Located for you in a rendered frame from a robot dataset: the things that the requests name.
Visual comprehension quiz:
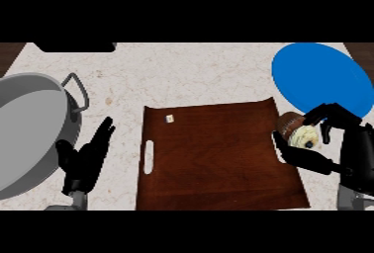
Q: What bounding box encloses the cupcake with white frosting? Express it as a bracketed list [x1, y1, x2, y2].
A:
[275, 111, 321, 149]

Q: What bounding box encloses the brown wooden tray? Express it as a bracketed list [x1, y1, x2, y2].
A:
[134, 96, 312, 211]

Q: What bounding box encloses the grey metal pot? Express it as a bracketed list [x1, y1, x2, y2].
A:
[0, 72, 90, 201]

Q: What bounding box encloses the blue round plate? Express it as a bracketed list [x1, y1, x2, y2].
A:
[270, 42, 374, 120]

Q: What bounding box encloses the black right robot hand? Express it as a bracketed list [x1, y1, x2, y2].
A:
[270, 102, 374, 197]

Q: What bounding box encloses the black appliance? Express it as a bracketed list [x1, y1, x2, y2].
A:
[34, 42, 118, 53]

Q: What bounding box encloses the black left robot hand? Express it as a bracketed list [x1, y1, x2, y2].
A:
[55, 116, 117, 197]

